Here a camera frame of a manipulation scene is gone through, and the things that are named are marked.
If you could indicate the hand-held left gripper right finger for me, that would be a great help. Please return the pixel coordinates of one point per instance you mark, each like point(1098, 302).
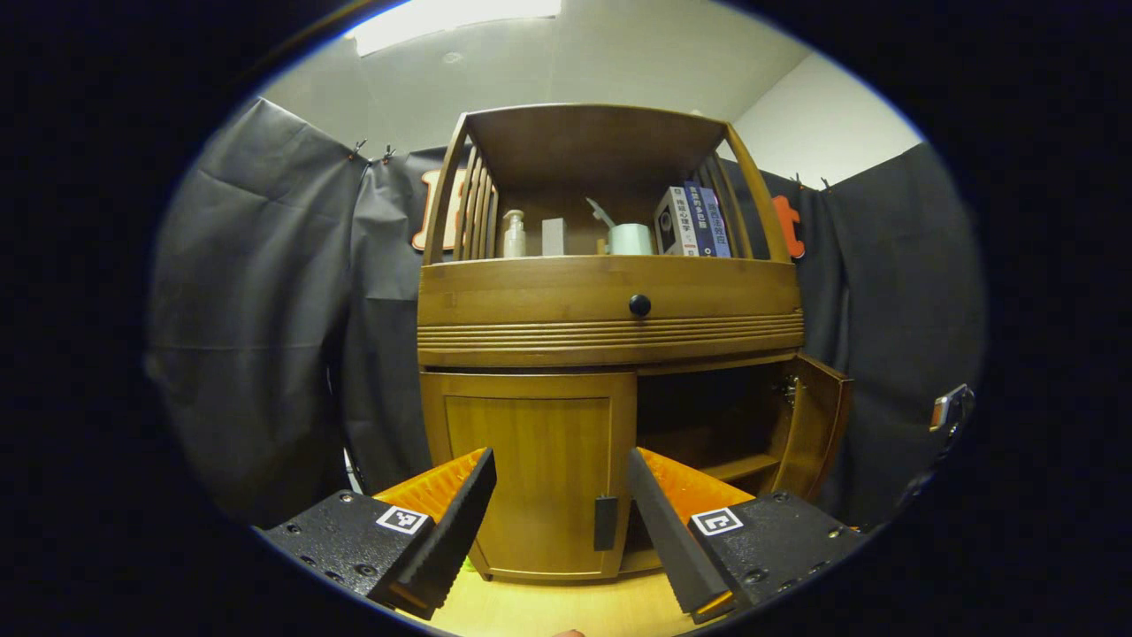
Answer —
point(668, 531)

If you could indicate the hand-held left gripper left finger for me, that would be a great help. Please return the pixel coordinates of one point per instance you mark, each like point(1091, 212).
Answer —
point(455, 522)

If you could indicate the wooden double-door shoe cabinet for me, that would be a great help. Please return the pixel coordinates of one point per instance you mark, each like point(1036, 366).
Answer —
point(592, 150)

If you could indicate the metal door hinge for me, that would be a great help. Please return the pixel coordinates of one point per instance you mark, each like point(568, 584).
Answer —
point(790, 389)

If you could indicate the wooden cabinet drawer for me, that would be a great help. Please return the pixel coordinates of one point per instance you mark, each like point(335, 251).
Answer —
point(531, 296)

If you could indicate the black round drawer knob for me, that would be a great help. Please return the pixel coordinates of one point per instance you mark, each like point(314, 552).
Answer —
point(639, 305)

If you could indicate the black backdrop cloth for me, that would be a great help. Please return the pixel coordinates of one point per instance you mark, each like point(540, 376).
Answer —
point(265, 310)

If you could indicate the white pump bottle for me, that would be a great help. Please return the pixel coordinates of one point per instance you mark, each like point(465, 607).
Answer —
point(514, 239)

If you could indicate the pale green cup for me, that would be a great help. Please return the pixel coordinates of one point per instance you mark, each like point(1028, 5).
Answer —
point(631, 240)

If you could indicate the blue-grey book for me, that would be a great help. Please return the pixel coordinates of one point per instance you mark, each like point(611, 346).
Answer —
point(720, 226)

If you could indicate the small white box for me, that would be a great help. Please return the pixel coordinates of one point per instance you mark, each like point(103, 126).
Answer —
point(554, 237)

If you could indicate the paper tag in cup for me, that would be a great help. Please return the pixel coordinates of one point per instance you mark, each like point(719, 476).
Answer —
point(601, 213)

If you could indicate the ceiling light panel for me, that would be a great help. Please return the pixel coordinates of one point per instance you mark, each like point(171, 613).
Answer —
point(451, 22)

